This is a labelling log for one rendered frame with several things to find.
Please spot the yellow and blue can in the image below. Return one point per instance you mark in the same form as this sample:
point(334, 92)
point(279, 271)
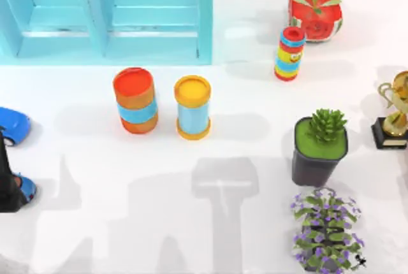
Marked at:
point(192, 111)

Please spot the orange and blue can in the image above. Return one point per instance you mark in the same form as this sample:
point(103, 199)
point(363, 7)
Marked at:
point(136, 108)

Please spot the grey pot with green succulent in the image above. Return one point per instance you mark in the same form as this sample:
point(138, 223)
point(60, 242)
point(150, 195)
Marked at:
point(314, 156)

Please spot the light blue rack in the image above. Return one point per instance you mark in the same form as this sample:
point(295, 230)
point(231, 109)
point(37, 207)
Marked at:
point(95, 16)

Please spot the red watermelon plant pot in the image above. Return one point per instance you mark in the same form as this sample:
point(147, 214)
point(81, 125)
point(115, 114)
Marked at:
point(318, 19)

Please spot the purple flower plant pot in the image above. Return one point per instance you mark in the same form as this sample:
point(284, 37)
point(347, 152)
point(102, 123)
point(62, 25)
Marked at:
point(326, 232)

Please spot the blue toy car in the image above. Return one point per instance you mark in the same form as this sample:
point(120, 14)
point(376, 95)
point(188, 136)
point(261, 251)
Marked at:
point(16, 127)

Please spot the gold trophy on black base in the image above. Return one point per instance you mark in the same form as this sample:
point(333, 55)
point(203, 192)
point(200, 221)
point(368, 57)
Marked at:
point(393, 118)

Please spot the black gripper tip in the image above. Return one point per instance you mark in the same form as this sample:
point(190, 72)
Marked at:
point(8, 175)

